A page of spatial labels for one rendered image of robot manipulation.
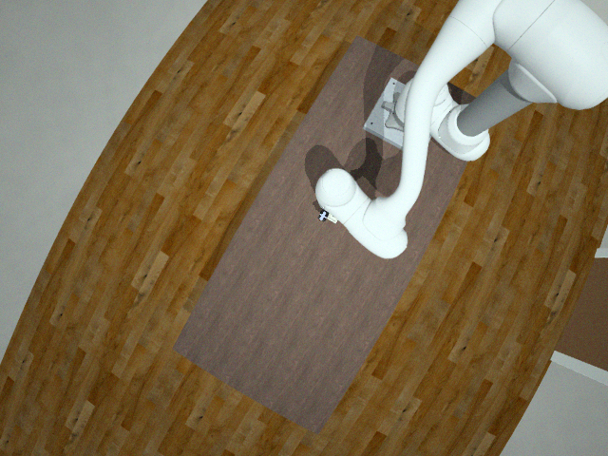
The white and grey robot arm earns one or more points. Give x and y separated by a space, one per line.
562 58

